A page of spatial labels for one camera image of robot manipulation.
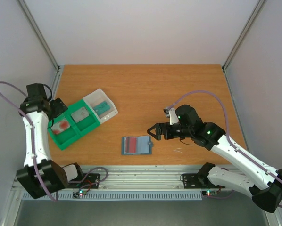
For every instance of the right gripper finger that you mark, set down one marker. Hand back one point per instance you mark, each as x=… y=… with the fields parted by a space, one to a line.
x=157 y=127
x=156 y=135

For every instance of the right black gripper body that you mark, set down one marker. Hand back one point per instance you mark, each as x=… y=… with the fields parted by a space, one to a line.
x=161 y=131

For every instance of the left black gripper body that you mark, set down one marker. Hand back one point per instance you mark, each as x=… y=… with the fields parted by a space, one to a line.
x=60 y=108

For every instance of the teal card holder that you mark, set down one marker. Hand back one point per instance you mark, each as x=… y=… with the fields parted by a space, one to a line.
x=144 y=146

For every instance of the dark red card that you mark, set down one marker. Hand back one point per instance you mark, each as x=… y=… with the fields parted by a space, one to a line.
x=130 y=145

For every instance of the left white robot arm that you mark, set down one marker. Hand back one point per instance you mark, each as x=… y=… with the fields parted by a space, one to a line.
x=40 y=175

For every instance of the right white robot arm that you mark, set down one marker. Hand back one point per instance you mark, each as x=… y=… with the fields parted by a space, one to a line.
x=259 y=181

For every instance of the red white card in tray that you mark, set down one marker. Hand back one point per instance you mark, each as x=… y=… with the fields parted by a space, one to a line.
x=60 y=126

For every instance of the grey card in tray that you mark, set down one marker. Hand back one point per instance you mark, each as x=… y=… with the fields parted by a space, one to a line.
x=80 y=114

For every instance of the teal card in bin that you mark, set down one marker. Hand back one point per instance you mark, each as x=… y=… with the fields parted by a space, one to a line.
x=101 y=108

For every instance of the green plastic tray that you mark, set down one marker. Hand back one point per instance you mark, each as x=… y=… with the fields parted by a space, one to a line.
x=76 y=130

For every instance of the white translucent plastic bin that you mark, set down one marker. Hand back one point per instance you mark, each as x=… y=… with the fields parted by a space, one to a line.
x=96 y=98

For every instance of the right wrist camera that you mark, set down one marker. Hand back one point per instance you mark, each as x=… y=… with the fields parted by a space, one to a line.
x=170 y=113

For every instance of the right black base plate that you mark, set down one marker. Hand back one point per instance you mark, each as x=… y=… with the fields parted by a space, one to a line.
x=193 y=180

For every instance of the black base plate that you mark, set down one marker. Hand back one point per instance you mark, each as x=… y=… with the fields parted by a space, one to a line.
x=91 y=178
x=193 y=180

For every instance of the grey slotted cable duct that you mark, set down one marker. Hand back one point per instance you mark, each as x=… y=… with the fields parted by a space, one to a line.
x=131 y=196

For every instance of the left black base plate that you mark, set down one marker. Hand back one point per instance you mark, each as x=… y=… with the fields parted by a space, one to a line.
x=91 y=178

